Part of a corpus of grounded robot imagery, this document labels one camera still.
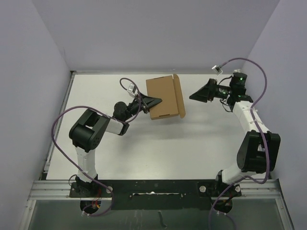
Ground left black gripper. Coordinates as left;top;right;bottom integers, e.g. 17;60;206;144
123;91;162;121

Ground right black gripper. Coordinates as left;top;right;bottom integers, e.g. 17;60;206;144
189;79;232;104

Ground brown cardboard box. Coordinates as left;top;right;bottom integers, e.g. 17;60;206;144
146;74;186;120

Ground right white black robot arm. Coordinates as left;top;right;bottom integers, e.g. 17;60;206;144
189;72;281;196

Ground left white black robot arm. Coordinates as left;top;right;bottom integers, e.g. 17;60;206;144
69;93;162;197

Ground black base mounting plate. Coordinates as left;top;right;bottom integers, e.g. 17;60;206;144
69;180;242;214

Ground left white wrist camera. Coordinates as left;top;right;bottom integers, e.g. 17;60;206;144
127;83;137;95

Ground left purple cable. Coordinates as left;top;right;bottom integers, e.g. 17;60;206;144
52;78;143;218

